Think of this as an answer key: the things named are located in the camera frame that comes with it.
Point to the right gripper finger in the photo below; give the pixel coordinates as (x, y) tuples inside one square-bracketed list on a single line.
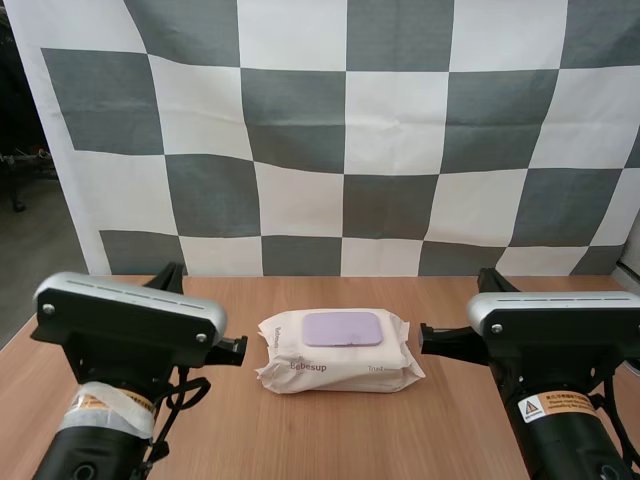
[(492, 285), (445, 342)]

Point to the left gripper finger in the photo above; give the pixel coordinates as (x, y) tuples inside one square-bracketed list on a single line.
[(231, 351), (170, 280)]

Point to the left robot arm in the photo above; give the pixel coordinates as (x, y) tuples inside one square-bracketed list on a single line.
[(100, 430)]

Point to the white wet wipes pack lilac lid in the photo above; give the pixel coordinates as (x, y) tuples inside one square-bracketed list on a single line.
[(345, 360)]

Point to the checked cloth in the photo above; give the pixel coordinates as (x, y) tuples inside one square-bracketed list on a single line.
[(350, 125)]

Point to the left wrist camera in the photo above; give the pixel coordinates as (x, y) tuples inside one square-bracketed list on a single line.
[(130, 315)]

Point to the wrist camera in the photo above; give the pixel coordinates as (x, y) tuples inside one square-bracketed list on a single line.
[(130, 315), (550, 325)]

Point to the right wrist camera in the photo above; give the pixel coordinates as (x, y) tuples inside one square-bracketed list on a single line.
[(550, 325)]

